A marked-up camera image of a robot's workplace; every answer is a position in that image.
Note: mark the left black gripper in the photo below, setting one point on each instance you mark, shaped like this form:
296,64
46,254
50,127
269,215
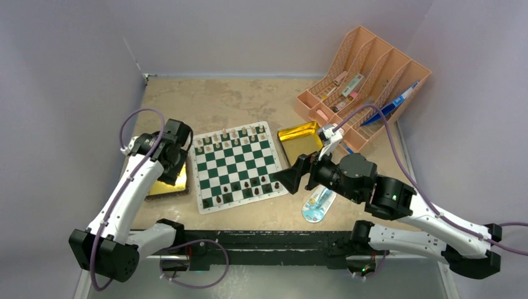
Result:
170,175

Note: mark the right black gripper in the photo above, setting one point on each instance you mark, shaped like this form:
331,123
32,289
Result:
304,165

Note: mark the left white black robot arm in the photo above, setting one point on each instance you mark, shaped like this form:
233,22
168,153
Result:
128,202

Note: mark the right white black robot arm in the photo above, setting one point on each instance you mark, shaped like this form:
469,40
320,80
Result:
466,249

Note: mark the white chess pieces row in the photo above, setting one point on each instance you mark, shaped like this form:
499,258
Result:
242,139

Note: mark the green white chess board mat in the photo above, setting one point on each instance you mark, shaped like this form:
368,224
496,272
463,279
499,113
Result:
213,171

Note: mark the left gold tin tray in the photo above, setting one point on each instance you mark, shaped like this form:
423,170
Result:
162,190

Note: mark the gold tin tray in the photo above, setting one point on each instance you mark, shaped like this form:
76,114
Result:
297,140
162,190

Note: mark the right gold tin tray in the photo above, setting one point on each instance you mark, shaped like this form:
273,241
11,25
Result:
297,140

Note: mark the blue packaged toy blister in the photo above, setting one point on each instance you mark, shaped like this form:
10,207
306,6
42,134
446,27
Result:
317,206

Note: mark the peach plastic file organizer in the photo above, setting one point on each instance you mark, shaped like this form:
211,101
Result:
387,72

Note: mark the teal white box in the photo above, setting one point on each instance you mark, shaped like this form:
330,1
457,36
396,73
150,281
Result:
351,86

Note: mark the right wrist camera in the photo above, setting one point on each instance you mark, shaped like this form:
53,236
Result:
330,137

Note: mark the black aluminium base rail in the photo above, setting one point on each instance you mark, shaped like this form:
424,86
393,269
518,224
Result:
251,247

